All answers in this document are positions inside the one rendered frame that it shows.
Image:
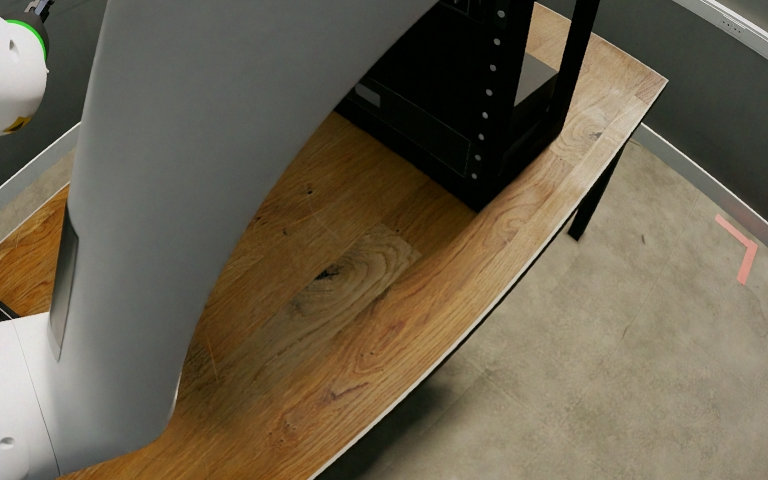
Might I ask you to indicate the black server rack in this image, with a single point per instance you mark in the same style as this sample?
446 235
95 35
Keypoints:
443 95

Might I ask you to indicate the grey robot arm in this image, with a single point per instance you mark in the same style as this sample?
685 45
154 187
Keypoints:
194 109

